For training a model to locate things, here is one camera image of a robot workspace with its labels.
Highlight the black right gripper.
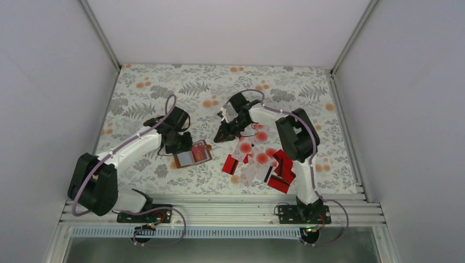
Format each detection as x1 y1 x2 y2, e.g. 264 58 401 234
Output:
214 116 251 143

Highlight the brown leather card holder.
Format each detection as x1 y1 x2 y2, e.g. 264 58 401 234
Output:
174 140 213 169

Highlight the white card red circle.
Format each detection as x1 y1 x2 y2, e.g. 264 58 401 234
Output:
253 124 270 143
253 151 270 165
231 138 254 161

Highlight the red card with gold logo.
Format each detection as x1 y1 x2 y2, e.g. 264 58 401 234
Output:
191 143 207 163

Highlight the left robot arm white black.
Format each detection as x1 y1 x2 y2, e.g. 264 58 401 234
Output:
67 107 192 222

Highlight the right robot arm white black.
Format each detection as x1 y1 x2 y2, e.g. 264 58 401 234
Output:
213 91 324 223

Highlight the red card black stripe left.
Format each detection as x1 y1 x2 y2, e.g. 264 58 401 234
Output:
222 155 239 175

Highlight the white card pale pattern bottom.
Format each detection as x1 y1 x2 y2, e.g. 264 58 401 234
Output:
239 163 259 186

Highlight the white card black stripe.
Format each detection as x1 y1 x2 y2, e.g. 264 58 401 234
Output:
256 165 274 183

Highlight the dark red card right upper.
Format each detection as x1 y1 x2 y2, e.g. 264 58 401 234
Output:
273 150 293 178

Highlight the dark red card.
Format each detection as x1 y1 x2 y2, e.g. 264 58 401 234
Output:
273 150 293 178
267 173 296 194

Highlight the dark red card bottom right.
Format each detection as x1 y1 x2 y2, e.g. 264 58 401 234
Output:
267 173 296 194

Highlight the floral patterned table mat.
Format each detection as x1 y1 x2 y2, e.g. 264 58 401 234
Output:
98 64 356 196

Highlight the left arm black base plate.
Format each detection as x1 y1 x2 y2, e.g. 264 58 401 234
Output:
116 204 173 224

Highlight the aluminium rail frame front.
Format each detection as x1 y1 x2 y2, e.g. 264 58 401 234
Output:
46 193 398 262

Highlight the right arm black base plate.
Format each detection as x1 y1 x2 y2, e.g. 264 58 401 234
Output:
275 204 332 225

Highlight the slotted grey cable duct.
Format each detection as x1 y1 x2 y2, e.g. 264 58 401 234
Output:
71 226 300 239

